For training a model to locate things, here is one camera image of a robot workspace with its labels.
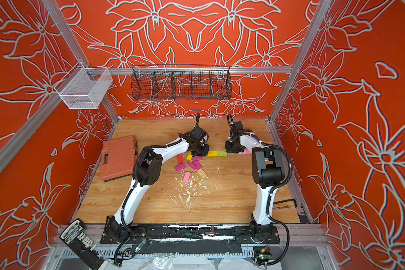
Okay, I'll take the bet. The magenta block top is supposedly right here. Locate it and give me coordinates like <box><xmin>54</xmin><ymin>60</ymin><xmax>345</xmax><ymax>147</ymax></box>
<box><xmin>192</xmin><ymin>156</ymin><xmax>203</xmax><ymax>162</ymax></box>

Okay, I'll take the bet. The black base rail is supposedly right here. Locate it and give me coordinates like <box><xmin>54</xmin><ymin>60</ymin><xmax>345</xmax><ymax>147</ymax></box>
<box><xmin>100</xmin><ymin>223</ymin><xmax>280</xmax><ymax>254</ymax></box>

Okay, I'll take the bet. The green block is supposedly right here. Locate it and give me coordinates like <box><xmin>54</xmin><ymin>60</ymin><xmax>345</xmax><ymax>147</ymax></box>
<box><xmin>217</xmin><ymin>151</ymin><xmax>227</xmax><ymax>157</ymax></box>

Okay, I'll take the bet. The red block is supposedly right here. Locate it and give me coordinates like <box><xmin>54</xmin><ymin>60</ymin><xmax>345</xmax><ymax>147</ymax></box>
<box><xmin>177</xmin><ymin>154</ymin><xmax>184</xmax><ymax>164</ymax></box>

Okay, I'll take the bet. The white wire basket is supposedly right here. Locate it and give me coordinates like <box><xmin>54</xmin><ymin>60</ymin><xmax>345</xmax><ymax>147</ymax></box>
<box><xmin>54</xmin><ymin>67</ymin><xmax>113</xmax><ymax>110</ymax></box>

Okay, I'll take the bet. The black wire basket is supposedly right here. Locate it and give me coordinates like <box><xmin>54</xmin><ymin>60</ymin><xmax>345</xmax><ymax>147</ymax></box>
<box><xmin>130</xmin><ymin>65</ymin><xmax>232</xmax><ymax>101</ymax></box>

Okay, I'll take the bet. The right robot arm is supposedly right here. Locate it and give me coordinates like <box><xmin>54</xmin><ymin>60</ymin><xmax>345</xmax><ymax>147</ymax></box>
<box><xmin>225</xmin><ymin>115</ymin><xmax>293</xmax><ymax>242</ymax></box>

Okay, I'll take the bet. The natural wood block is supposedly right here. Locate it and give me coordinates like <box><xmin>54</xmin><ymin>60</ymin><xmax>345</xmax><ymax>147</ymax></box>
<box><xmin>197</xmin><ymin>168</ymin><xmax>208</xmax><ymax>179</ymax></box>

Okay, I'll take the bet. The dark magenta block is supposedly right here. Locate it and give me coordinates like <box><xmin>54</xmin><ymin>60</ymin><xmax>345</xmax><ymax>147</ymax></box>
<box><xmin>192</xmin><ymin>161</ymin><xmax>202</xmax><ymax>170</ymax></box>

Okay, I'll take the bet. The pale pink block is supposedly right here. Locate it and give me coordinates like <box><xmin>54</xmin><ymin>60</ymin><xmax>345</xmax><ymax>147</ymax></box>
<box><xmin>183</xmin><ymin>172</ymin><xmax>191</xmax><ymax>183</ymax></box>

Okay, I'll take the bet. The red plastic tool case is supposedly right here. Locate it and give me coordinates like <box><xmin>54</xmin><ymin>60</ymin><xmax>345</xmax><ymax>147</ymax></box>
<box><xmin>100</xmin><ymin>136</ymin><xmax>137</xmax><ymax>182</ymax></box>

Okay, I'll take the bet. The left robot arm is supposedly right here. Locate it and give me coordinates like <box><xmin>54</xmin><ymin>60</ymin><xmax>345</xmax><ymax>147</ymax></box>
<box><xmin>101</xmin><ymin>126</ymin><xmax>209</xmax><ymax>244</ymax></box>

